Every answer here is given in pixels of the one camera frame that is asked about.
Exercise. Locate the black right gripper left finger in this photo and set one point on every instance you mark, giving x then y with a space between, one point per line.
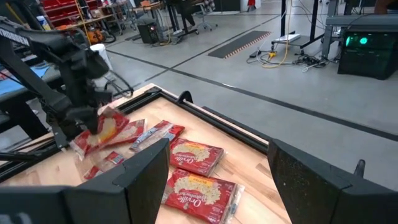
140 186

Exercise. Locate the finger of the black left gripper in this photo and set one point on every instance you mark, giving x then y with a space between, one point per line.
91 123
104 99

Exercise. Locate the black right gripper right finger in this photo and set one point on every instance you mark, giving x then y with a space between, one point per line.
311 193

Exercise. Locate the red popcorn bag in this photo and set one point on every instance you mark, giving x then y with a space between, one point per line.
161 130
109 129
115 158
196 157
199 196
132 132

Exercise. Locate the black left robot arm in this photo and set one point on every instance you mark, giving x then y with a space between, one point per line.
37 40

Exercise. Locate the orange tool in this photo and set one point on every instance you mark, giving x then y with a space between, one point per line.
94 35

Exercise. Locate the blue sheet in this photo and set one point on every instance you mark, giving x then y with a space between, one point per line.
18 82

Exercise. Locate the red bin shelf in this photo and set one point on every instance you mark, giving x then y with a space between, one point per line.
62 9

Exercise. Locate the small black computer case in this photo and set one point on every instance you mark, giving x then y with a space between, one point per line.
147 33

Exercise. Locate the black-legged desk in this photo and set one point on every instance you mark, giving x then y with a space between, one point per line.
174 18

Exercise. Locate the office chair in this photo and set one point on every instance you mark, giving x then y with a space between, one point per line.
205 12

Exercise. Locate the black computer tower green lights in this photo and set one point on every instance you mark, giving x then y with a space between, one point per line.
367 59

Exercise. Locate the black striped-edge floor mat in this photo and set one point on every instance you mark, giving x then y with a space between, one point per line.
239 43

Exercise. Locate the white flat box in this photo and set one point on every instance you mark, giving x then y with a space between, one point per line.
287 38

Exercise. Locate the black floor stand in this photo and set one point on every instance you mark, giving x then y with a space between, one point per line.
314 18

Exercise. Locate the grey metal workbench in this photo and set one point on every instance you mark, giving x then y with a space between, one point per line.
357 21

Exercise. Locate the black aluminium table frame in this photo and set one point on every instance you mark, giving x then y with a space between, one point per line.
217 123

